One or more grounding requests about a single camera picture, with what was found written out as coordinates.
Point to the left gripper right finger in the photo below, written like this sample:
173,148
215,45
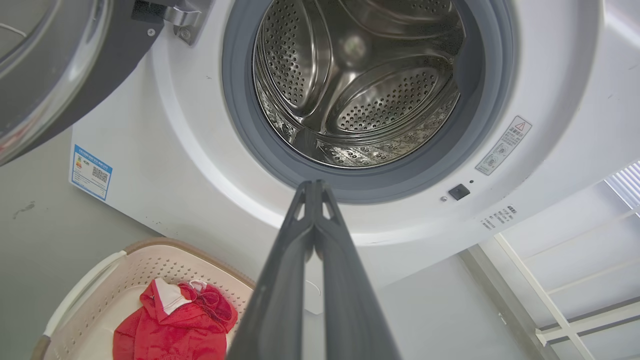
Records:
350,300

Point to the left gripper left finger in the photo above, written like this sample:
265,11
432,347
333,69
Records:
280,300

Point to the red garment with white trim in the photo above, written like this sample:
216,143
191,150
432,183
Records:
175,330

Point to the white front-load washing machine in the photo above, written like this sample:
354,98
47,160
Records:
175,165

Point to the cream perforated laundry basket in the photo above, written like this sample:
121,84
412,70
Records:
100,295

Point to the black door latch slot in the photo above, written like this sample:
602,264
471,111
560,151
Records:
459,192

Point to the grey rubber door gasket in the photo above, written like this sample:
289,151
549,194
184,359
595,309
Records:
240,115

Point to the stainless steel washer drum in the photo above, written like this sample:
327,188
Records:
360,90

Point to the warning sticker with red triangle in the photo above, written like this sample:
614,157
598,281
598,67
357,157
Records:
504,145

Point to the blue energy label sticker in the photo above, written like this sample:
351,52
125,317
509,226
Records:
91,172

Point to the metal washer door hinge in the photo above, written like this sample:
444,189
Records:
187,20

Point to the dark grey glass washer door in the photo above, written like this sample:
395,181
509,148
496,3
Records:
115,55

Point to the white metal rack frame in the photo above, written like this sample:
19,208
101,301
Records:
565,331

